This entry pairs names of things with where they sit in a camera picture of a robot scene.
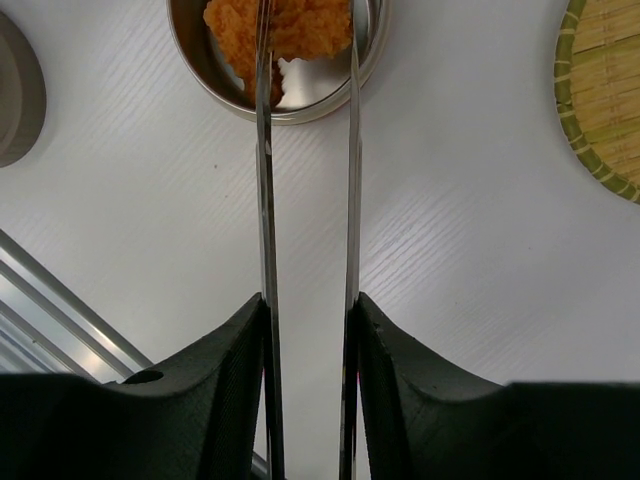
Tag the steel serving tongs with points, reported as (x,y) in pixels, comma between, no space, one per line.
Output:
(265,189)

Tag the orange fried food piece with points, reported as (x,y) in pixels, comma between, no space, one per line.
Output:
(233,25)

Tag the red steel bowl container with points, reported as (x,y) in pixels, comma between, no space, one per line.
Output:
(312,89)

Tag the round bamboo tray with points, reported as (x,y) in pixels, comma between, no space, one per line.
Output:
(596,89)

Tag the aluminium front rail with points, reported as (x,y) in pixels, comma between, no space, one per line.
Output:
(46,328)

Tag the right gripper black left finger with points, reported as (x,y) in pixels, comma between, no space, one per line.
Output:
(191,416)

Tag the beige round lid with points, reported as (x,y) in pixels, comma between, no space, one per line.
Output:
(23,94)

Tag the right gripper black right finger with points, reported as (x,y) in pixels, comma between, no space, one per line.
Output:
(427,418)

